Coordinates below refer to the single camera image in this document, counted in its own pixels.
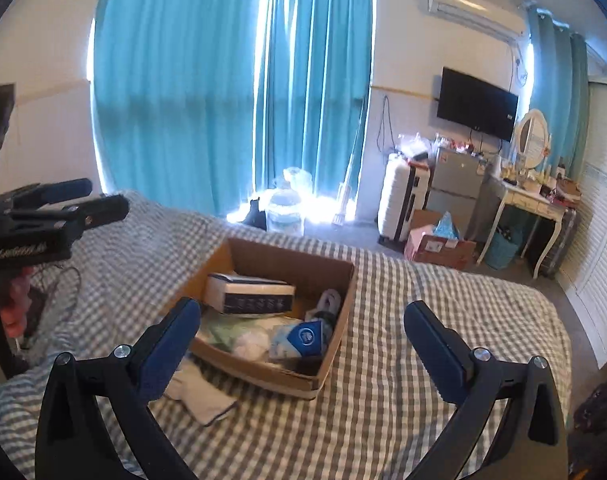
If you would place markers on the small black object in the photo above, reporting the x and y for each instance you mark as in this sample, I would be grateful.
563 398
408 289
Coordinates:
256 215

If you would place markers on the black wall television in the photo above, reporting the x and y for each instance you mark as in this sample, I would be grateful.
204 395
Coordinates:
476 102

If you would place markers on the silver small fridge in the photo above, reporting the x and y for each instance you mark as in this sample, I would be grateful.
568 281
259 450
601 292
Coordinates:
456 180

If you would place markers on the white dressing table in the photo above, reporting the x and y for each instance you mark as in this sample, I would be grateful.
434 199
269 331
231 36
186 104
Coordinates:
528 202

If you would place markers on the brown cardboard box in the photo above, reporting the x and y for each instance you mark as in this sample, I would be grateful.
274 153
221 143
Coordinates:
263 375

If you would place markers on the checked bed sheet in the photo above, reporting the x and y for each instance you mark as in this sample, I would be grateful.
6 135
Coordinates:
408 290

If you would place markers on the oval white mirror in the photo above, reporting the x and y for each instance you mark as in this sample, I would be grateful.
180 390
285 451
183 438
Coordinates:
532 135

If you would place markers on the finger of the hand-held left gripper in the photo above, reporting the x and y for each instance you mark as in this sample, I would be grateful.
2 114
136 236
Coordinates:
103 210
58 191

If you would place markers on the floral tissue pack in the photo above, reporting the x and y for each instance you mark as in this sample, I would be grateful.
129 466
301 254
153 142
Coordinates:
253 292

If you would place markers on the dark patterned bag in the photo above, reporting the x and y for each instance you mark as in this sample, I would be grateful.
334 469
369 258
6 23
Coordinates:
601 410

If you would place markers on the teal basket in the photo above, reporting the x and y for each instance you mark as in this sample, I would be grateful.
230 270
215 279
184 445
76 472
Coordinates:
502 252

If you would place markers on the white sock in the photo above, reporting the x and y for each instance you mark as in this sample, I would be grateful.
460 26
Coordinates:
203 400

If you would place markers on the white slatted wardrobe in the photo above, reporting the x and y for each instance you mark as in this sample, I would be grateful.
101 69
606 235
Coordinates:
601 220

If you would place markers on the white suitcase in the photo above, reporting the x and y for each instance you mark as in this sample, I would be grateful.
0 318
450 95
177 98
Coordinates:
396 200

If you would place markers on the light blue packet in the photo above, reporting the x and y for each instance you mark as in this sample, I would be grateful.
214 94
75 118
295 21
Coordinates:
301 337

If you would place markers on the clear plastic bag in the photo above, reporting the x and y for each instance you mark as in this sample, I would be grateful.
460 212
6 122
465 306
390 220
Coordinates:
412 146

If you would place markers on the person's left hand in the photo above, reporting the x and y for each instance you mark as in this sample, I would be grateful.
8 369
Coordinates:
13 305

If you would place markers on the teal curtain beside wardrobe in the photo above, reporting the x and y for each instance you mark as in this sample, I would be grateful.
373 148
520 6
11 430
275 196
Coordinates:
558 90

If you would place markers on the cardboard box on floor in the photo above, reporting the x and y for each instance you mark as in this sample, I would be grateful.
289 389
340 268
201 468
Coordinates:
451 252

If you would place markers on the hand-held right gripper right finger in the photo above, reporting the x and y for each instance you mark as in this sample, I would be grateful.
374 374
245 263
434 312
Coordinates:
436 355

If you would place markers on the white green towel pack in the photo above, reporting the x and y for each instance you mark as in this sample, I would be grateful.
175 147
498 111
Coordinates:
228 332

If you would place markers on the large clear water bottle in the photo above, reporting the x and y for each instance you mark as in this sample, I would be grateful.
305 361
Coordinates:
285 212

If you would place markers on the narrow teal curtain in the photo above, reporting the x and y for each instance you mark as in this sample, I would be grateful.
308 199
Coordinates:
313 85

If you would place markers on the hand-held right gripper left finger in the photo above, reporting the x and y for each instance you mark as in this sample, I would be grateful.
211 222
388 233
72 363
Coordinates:
168 350

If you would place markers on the blue plastic bag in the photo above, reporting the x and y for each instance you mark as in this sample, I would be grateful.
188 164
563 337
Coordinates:
446 227

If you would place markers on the silver suitcase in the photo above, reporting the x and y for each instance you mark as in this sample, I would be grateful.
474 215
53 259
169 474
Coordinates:
558 245

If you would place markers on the grey socks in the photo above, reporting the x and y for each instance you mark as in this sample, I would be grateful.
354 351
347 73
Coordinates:
326 302

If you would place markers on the white air conditioner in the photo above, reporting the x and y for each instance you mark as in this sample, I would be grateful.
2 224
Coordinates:
476 10

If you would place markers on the wide teal curtain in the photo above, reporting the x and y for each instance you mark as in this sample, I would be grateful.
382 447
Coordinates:
173 85

